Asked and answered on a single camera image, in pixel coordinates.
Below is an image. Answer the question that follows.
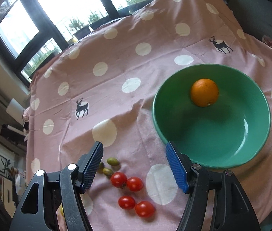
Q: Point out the red cherry tomato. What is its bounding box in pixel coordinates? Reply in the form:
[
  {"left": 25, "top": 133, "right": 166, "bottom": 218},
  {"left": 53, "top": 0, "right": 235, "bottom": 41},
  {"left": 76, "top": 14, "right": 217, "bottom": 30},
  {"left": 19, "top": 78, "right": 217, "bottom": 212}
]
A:
[
  {"left": 126, "top": 177, "right": 144, "bottom": 192},
  {"left": 118, "top": 196, "right": 136, "bottom": 210},
  {"left": 110, "top": 172, "right": 128, "bottom": 188},
  {"left": 135, "top": 201, "right": 156, "bottom": 218}
]

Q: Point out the grey sofa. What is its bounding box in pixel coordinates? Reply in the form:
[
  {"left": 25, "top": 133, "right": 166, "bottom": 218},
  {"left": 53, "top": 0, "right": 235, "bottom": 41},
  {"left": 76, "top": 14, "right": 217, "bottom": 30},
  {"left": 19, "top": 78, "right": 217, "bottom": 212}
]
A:
[{"left": 227, "top": 0, "right": 272, "bottom": 58}]

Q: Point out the black framed window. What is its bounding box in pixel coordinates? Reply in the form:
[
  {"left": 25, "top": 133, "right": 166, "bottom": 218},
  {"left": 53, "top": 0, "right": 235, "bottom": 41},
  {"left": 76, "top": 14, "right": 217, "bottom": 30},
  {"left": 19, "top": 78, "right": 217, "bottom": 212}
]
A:
[{"left": 0, "top": 0, "right": 165, "bottom": 87}]

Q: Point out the potted plant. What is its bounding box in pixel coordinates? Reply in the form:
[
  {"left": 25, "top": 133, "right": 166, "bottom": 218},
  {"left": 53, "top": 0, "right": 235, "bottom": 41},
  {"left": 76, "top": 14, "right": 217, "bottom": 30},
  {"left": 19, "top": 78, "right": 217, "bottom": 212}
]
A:
[
  {"left": 68, "top": 17, "right": 93, "bottom": 41},
  {"left": 88, "top": 10, "right": 103, "bottom": 26}
]

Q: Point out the green bowl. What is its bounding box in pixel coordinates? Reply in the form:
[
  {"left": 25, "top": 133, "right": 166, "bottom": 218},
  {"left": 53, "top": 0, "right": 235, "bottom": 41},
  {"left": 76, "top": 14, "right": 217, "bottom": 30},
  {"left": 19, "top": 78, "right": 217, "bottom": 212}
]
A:
[{"left": 152, "top": 64, "right": 271, "bottom": 169}]

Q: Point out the orange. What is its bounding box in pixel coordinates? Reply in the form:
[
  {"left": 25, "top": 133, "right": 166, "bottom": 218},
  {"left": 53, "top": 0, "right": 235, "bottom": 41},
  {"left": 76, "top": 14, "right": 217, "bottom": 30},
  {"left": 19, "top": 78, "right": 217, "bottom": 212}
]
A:
[{"left": 190, "top": 78, "right": 219, "bottom": 107}]

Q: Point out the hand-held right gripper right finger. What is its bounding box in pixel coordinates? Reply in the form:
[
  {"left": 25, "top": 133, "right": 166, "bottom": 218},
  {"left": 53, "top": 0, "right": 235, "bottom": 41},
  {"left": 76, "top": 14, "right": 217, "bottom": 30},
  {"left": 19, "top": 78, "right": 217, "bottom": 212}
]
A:
[{"left": 165, "top": 142, "right": 262, "bottom": 231}]

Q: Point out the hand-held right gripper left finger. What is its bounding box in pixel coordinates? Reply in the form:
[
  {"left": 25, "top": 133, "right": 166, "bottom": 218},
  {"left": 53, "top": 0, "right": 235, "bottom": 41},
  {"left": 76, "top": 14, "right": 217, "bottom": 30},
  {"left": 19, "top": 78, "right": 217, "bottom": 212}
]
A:
[{"left": 9, "top": 141, "right": 104, "bottom": 231}]

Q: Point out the pink polka dot tablecloth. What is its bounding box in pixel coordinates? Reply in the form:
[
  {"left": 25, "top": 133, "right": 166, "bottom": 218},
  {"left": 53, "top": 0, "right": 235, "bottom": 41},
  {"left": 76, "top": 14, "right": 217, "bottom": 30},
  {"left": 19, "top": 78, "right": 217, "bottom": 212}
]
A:
[{"left": 26, "top": 0, "right": 272, "bottom": 231}]

